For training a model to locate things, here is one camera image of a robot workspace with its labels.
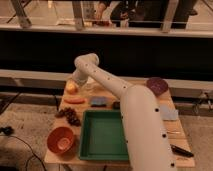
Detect person in dark clothes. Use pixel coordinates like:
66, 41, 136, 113
94, 0, 198, 29

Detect black handled peeler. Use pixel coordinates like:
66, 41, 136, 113
170, 144, 194, 157

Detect purple bowl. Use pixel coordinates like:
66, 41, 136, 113
146, 77, 169, 96

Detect dark grape bunch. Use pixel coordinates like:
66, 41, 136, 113
55, 107, 81, 126

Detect black floor cable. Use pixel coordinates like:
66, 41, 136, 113
0, 125, 49, 171

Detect yellow red apple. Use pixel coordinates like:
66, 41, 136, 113
65, 80, 78, 94

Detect green plastic tray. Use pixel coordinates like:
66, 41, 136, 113
79, 110, 129, 161

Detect black rectangular block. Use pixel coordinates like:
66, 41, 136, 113
113, 101, 120, 109

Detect white lidded container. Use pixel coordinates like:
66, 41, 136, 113
85, 77, 95, 91

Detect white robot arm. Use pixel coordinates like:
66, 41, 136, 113
71, 53, 178, 171

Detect orange carrot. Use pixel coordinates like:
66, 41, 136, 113
64, 98, 85, 104

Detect wooden table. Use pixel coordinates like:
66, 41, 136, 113
44, 82, 195, 171

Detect orange bowl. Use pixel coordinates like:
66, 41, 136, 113
47, 127, 75, 155

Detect blue sponge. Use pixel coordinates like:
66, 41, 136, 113
90, 97, 107, 107

